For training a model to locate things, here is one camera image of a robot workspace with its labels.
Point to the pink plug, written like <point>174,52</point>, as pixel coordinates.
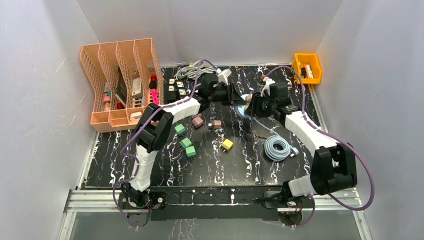
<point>247,97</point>
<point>215,124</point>

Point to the magenta item in tray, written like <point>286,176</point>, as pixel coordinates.
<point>154,96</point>

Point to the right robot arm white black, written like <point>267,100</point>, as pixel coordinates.
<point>333,166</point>

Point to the green plug adapter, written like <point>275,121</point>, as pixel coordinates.
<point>190,152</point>
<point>185,143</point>

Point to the pink plug adapter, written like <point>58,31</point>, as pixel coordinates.
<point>197,122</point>

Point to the orange storage bin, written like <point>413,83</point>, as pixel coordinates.
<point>307,66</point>

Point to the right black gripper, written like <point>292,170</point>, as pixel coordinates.
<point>255,108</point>

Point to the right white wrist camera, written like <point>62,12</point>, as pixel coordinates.
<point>266,92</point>

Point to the yellow plug adapter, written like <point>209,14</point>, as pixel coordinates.
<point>227,145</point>

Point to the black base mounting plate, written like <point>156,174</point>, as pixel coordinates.
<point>269,203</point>

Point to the round blue socket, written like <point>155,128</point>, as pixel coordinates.
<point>241,111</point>

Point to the green plug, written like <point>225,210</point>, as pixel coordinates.
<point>180,129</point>

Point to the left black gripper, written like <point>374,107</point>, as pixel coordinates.
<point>230,93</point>

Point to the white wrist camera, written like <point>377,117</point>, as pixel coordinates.
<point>223,75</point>
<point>266,92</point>

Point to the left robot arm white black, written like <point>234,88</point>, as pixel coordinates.
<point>154,127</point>

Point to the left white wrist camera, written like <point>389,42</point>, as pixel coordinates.
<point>223,75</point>

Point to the pink file rack organizer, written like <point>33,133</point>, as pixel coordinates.
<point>122,74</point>

